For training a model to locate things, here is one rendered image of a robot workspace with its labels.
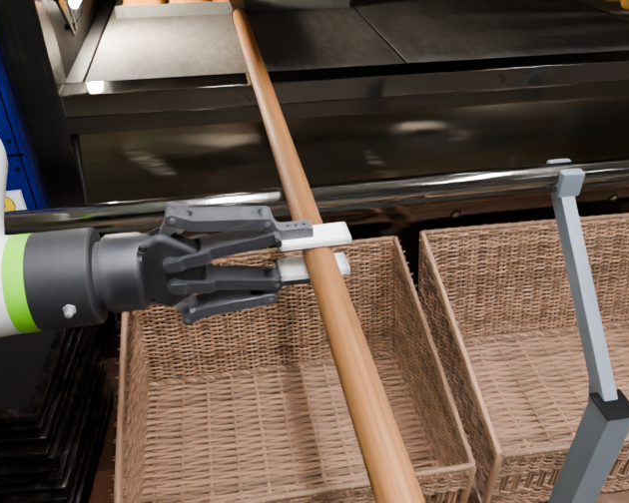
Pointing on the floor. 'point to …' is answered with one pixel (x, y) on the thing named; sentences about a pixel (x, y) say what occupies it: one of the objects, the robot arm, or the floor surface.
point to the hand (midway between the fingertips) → (314, 251)
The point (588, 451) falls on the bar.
